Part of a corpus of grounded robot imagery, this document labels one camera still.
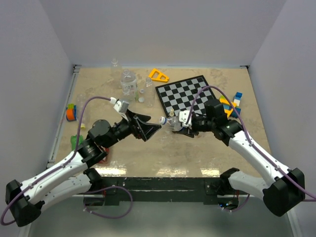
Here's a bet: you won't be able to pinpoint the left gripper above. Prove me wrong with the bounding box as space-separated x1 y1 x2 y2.
104 109 161 149

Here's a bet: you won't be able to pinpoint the blue label clear bottle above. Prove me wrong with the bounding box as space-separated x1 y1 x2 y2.
158 116 183 132

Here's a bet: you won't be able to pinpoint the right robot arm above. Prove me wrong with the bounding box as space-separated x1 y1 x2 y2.
177 99 305 217

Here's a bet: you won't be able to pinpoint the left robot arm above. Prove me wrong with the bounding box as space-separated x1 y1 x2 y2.
0 110 161 227

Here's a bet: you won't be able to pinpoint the clear bottle near board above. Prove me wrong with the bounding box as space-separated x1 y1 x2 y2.
144 77 156 107

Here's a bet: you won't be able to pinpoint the small clear bottle front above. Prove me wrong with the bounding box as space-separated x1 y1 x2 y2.
122 87 135 103

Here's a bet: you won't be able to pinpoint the labelled clear water bottle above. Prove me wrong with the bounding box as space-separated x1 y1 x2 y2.
120 69 138 101

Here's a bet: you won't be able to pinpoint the clear bottle back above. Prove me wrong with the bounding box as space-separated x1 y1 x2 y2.
111 58 122 88

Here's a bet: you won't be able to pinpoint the lying clear bottle yellow cap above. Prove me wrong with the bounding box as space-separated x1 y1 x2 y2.
76 94 88 129

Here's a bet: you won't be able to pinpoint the green plastic bottle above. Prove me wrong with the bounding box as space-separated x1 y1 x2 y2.
70 135 83 151

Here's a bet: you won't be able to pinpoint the black white chessboard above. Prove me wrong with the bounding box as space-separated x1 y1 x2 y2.
156 75 215 116

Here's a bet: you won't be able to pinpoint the yellow triangular toy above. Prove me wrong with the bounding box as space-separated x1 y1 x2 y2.
148 68 169 83

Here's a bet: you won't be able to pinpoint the coloured toy blocks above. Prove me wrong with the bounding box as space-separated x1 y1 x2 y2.
219 92 242 119

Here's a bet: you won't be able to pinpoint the orange blue toy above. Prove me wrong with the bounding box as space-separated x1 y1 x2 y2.
66 104 77 122

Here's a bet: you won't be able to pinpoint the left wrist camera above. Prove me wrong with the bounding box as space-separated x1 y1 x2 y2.
110 97 129 114

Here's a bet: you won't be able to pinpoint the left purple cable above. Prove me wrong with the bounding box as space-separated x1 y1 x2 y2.
0 96 113 225

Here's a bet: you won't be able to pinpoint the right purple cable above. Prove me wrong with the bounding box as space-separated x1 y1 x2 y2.
185 85 316 200

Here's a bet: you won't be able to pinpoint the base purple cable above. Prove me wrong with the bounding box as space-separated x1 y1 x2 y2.
83 185 133 219

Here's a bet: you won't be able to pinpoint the black base frame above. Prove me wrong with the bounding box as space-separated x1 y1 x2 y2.
83 177 244 206

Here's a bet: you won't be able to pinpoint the aluminium rail frame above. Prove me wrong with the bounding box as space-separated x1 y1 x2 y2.
45 64 82 169

